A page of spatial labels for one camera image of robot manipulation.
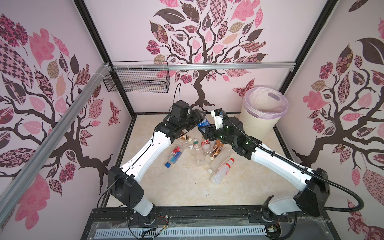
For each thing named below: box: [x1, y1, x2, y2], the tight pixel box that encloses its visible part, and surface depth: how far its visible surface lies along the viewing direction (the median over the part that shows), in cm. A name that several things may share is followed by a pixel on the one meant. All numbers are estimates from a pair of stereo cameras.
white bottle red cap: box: [211, 158, 235, 185], surface depth 86 cm
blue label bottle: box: [198, 118, 211, 128], surface depth 72 cm
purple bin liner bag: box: [243, 86, 289, 119], surface depth 97 cm
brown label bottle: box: [180, 134, 193, 142], surface depth 103 cm
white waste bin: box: [240, 86, 289, 141], surface depth 94 cm
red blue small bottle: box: [165, 146, 183, 168], surface depth 94 cm
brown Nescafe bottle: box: [209, 139, 224, 161], surface depth 96 cm
